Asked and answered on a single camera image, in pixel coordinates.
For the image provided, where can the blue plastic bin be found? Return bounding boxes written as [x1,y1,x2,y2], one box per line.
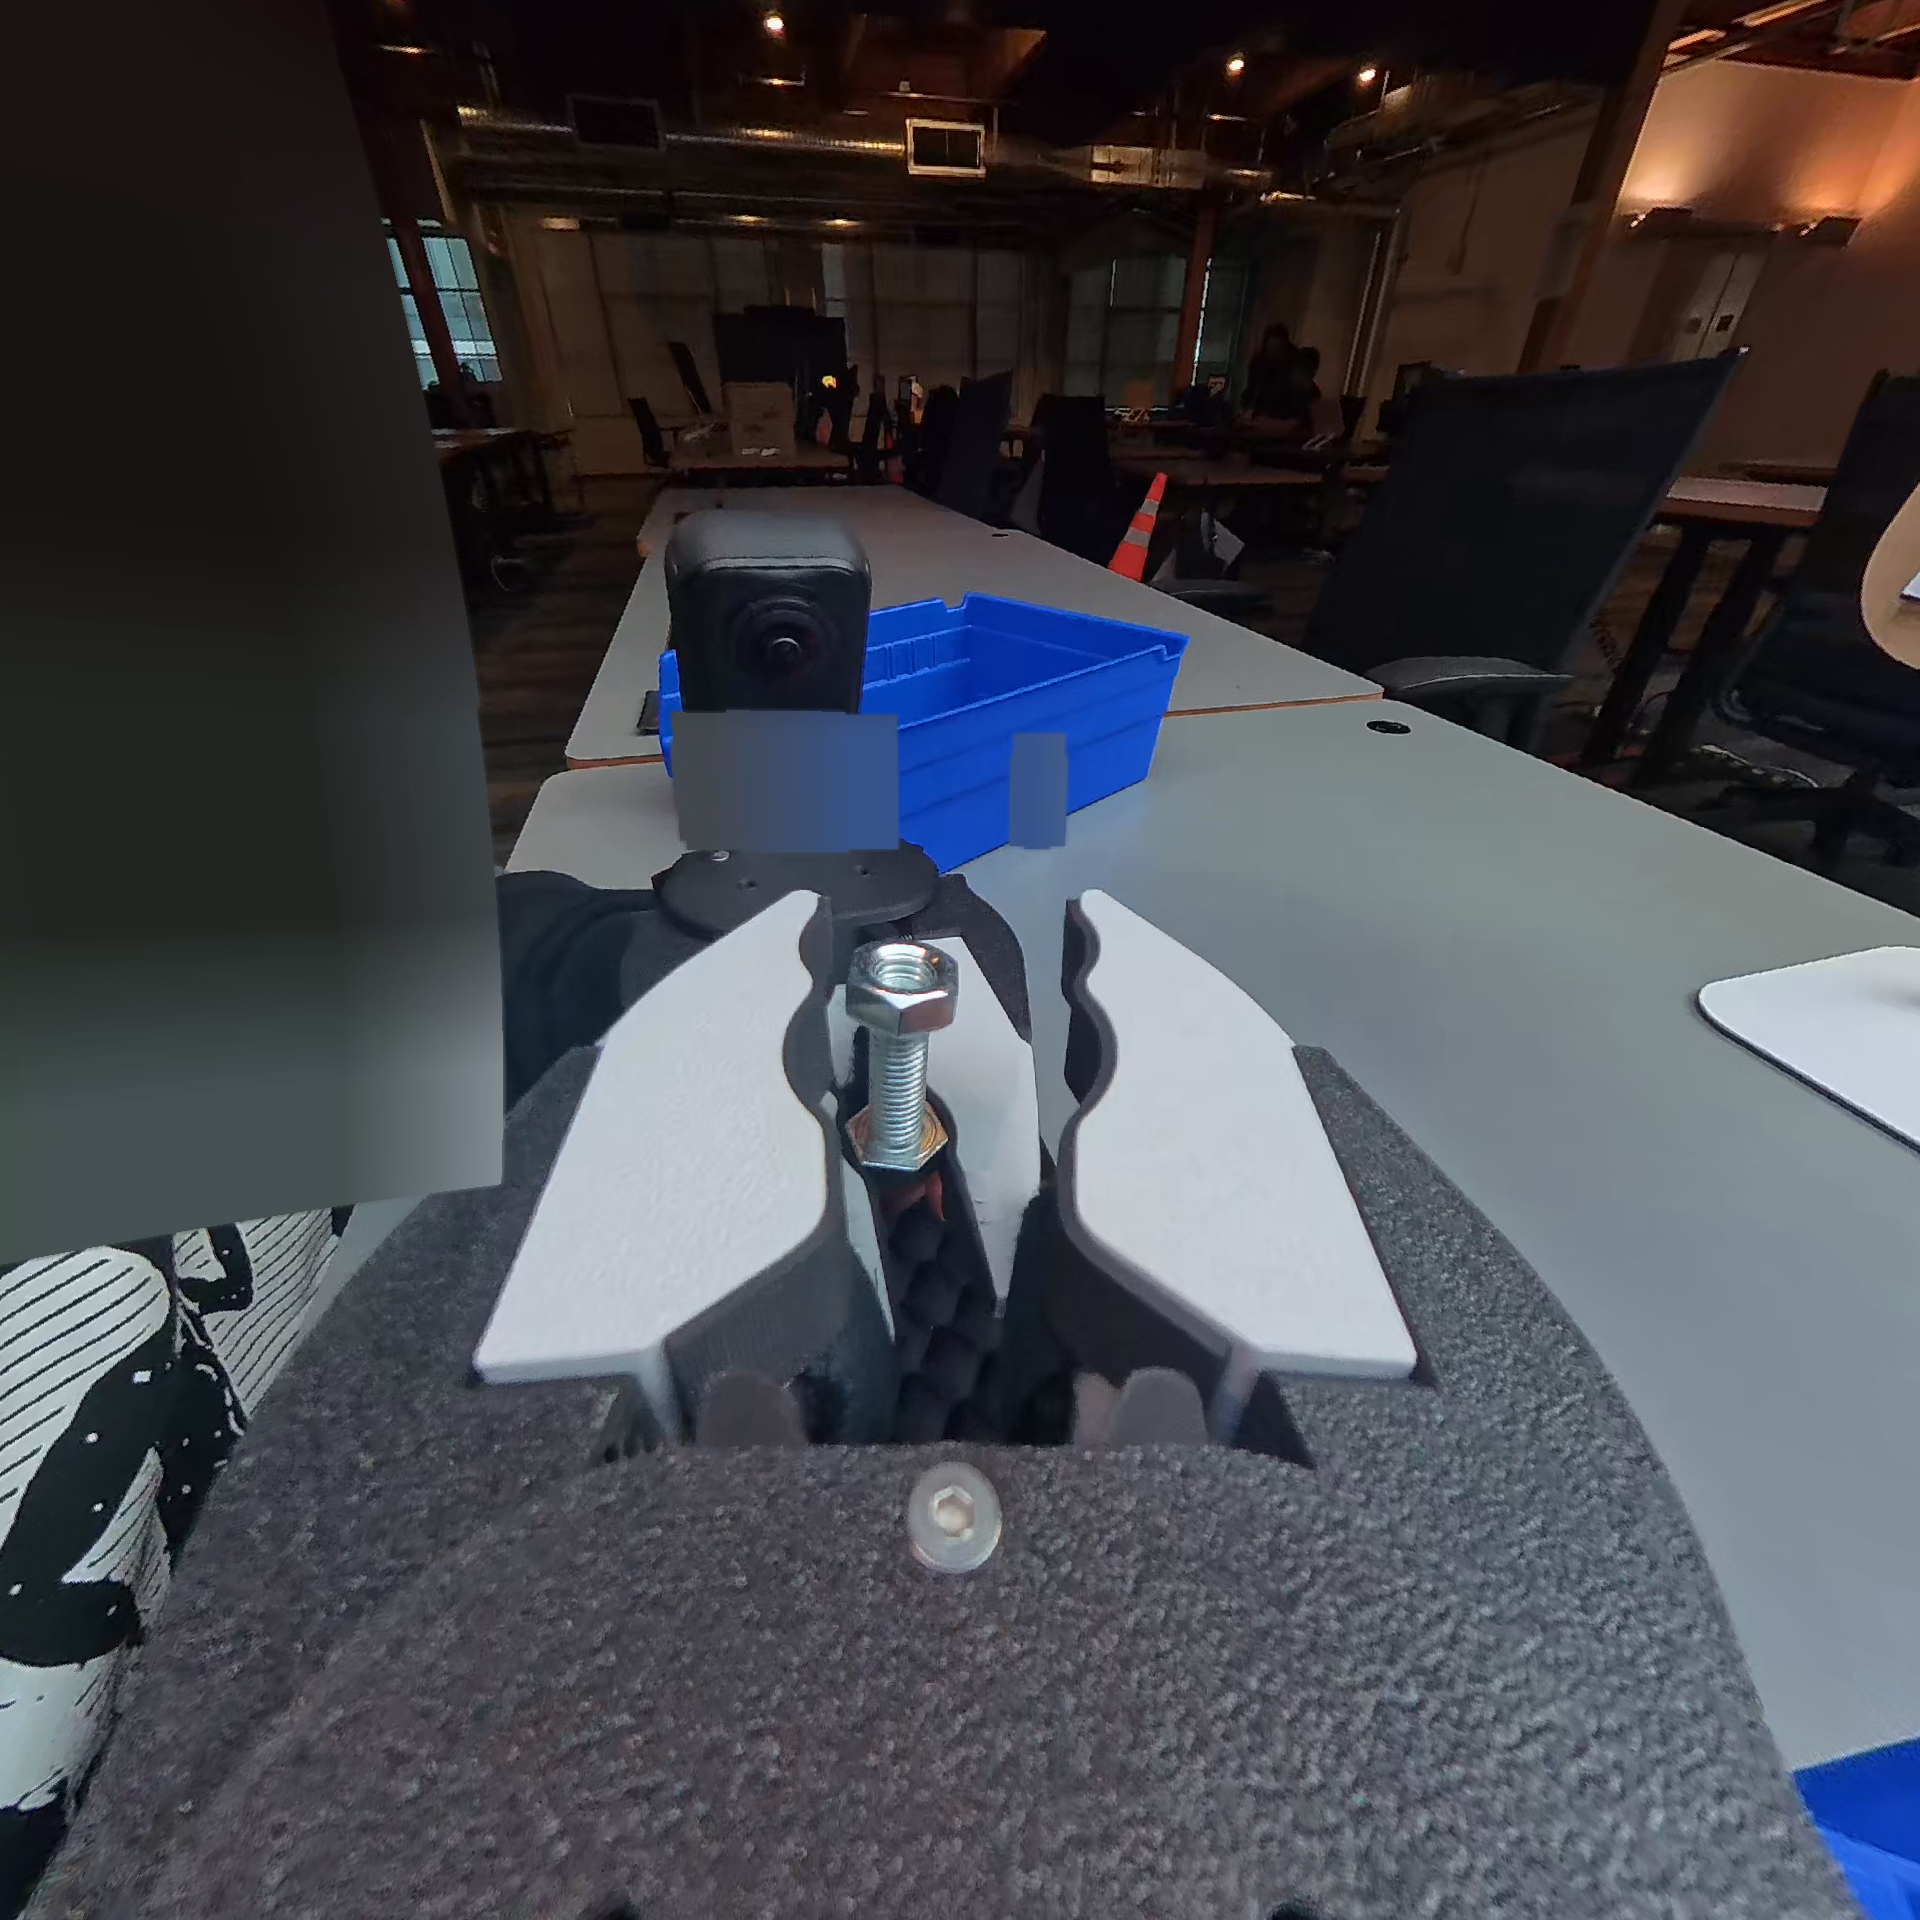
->
[656,591,1190,873]

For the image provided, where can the steel hex nut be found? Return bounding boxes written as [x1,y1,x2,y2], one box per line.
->
[843,941,966,1039]

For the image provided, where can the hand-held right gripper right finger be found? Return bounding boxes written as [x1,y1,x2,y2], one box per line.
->
[1054,886,1421,1450]

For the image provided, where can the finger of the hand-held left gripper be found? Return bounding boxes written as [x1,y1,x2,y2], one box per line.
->
[935,937,1044,1279]
[824,990,902,1349]

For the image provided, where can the blue bin with black divider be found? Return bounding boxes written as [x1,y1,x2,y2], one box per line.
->
[1792,1739,1920,1920]

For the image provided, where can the black mesh office chair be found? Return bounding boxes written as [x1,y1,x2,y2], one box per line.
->
[1725,372,1920,873]
[1304,348,1749,753]

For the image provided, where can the wooden top desk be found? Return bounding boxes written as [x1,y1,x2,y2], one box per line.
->
[1651,477,1836,769]

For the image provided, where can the person's patterned trousers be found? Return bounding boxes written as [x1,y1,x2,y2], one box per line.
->
[0,1207,355,1823]

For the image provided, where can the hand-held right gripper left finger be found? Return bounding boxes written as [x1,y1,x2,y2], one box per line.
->
[471,891,858,1450]

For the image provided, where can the steel hex bolt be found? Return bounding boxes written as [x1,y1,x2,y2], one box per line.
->
[838,1035,952,1175]

